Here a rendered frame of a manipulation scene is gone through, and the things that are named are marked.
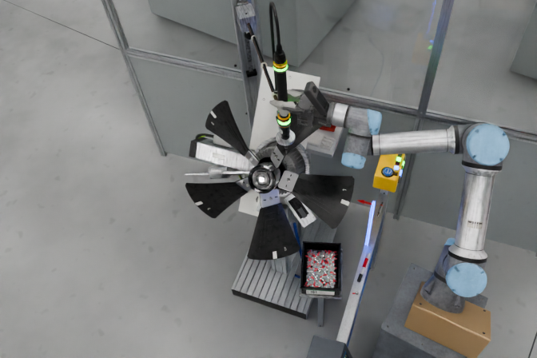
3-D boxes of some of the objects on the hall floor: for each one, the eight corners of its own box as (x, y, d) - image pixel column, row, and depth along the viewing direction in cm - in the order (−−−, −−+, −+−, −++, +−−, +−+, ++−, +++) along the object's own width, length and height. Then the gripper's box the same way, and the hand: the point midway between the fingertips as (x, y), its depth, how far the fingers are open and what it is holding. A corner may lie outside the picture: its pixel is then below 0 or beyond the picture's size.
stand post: (276, 268, 311) (264, 184, 240) (289, 273, 309) (281, 188, 237) (272, 275, 309) (260, 191, 237) (287, 280, 306) (278, 196, 235)
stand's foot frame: (269, 209, 338) (268, 203, 331) (336, 229, 325) (336, 223, 319) (232, 294, 303) (231, 288, 297) (306, 320, 290) (306, 314, 284)
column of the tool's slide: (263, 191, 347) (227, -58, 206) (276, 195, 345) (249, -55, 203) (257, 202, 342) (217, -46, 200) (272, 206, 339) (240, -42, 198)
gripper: (328, 136, 166) (267, 121, 172) (337, 111, 173) (279, 98, 178) (328, 118, 160) (265, 104, 165) (338, 93, 166) (277, 81, 172)
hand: (275, 96), depth 169 cm, fingers closed on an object, 4 cm apart
